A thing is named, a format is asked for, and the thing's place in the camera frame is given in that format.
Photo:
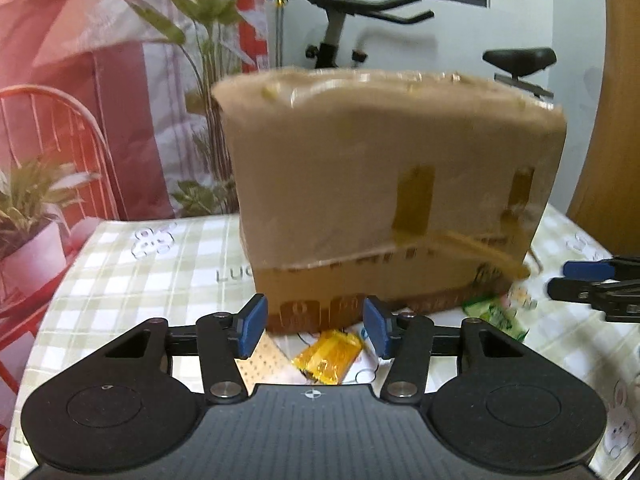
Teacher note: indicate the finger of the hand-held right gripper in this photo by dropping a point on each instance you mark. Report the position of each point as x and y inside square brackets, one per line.
[587, 269]
[570, 288]

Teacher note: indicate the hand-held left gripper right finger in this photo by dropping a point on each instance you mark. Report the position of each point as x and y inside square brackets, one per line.
[375, 327]

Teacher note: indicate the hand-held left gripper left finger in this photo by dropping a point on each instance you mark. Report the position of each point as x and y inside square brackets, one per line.
[252, 325]

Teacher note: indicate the yellow snack packet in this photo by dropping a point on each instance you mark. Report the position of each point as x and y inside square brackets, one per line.
[327, 357]

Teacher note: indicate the brown cardboard box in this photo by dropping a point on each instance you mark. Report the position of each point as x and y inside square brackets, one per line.
[380, 185]

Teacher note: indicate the clear cracker packet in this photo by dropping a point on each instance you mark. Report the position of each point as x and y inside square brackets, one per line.
[260, 366]

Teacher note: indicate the green pink snack bag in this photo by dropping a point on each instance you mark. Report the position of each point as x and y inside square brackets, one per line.
[492, 316]

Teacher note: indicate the wooden door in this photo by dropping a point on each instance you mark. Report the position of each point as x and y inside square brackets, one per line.
[610, 110]

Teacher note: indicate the black exercise bike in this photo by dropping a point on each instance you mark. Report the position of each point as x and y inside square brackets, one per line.
[345, 15]

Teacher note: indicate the printed wall backdrop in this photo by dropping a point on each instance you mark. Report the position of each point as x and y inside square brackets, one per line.
[100, 85]

